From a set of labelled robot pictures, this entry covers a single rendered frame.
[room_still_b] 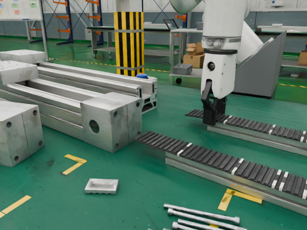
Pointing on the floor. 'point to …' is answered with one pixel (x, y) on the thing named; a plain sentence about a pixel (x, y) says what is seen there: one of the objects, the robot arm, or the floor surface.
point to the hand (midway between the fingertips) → (214, 113)
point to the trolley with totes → (183, 72)
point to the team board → (24, 14)
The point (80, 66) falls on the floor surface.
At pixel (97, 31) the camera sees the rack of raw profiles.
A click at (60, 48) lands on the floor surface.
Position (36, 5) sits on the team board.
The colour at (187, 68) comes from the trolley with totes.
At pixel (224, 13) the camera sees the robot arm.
